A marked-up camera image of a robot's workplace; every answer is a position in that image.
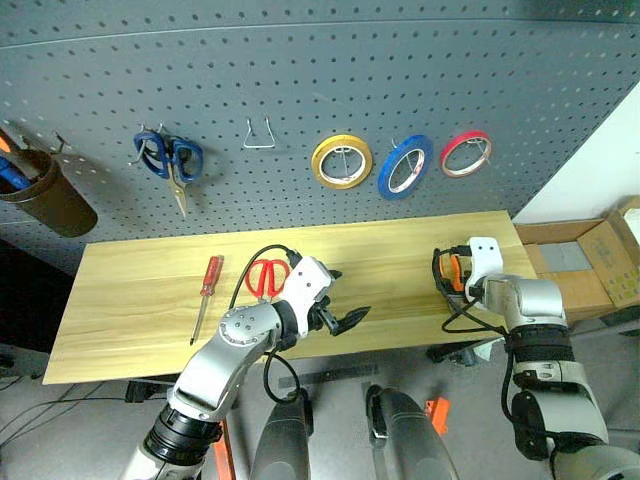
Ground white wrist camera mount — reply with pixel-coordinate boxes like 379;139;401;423
279;255;335;337
464;236;504;304

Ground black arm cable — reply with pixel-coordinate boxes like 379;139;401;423
228;243;304;404
440;294;556;461

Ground blue handled scissors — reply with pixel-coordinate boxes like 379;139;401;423
132;130;205;220

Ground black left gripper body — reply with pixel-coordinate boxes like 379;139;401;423
309;294;338;333

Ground red handled scissors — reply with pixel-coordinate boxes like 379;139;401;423
244;258;292;302

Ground orange metal bar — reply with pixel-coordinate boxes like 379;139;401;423
213;422;237;480

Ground grey perforated pegboard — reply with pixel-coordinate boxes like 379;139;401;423
0;0;640;275

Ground empty wire loop hook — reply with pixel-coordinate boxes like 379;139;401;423
243;115;277;150

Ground dark grey rounded shape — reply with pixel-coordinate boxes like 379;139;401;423
364;383;459;480

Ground red tape roll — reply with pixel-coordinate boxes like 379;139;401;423
439;130;494;179

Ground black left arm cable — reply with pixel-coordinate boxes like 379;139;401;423
228;243;304;404

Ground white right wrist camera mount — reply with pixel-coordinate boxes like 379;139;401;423
464;236;504;304

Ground printed cardboard box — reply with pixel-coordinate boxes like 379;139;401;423
577;196;640;307

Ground open brown cardboard box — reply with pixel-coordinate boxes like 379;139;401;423
514;218;621;315

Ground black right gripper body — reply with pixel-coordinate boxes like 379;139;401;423
461;257;475;302

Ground red handled screwdriver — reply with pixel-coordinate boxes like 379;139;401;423
189;254;225;347

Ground black flat bar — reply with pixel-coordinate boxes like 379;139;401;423
277;363;381;390

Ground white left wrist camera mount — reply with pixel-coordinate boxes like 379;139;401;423
279;255;335;337

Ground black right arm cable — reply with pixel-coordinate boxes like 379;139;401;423
440;294;556;461

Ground small orange bracket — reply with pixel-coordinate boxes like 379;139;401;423
424;397;451;435

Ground brown plastic cup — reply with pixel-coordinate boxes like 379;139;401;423
0;148;99;238

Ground grey sheet in box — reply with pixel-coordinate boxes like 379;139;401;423
542;242;592;274

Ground yellow tape roll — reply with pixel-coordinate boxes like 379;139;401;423
310;133;374;190

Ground orange and black tool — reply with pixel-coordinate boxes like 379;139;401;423
432;252;465;296

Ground black floor cable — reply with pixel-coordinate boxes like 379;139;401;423
0;382;126;447

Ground blue tool in cup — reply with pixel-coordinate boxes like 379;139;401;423
0;155;31;191

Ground blue tape roll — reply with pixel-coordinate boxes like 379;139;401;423
377;134;434;200

